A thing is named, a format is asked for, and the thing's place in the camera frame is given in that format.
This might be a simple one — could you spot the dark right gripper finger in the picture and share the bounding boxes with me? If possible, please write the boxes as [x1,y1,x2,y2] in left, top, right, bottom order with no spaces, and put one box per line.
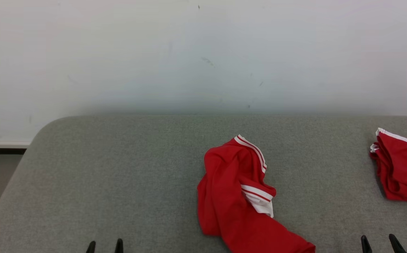
[388,234,407,253]
[361,235,373,253]

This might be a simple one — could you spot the red white-striped shorts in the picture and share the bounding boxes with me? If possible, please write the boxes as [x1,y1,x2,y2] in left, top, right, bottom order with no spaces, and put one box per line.
[369,128,407,207]

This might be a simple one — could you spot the red white-sleeved jersey shirt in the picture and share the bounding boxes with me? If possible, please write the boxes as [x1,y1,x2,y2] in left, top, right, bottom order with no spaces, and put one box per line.
[196,134,317,253]

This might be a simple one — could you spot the grey fabric sofa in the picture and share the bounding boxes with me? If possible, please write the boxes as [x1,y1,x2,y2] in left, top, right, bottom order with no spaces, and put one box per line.
[0,115,407,253]

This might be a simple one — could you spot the white wall baseboard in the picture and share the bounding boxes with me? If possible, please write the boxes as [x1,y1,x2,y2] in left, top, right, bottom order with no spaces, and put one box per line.
[0,142,31,149]

